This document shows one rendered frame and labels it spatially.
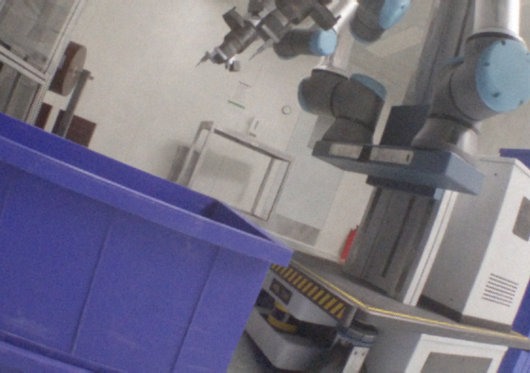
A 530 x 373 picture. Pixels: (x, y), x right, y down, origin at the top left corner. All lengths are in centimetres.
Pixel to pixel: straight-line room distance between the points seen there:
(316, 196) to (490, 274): 452
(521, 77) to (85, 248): 86
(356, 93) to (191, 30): 420
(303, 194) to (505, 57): 484
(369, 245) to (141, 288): 106
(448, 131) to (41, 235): 89
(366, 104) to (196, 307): 110
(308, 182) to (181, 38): 258
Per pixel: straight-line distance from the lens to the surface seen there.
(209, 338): 46
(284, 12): 87
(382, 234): 141
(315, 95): 153
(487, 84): 90
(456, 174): 100
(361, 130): 139
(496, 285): 136
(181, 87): 528
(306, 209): 562
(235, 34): 123
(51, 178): 41
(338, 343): 107
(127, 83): 530
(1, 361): 49
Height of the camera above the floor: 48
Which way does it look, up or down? 2 degrees up
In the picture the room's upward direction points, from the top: 21 degrees clockwise
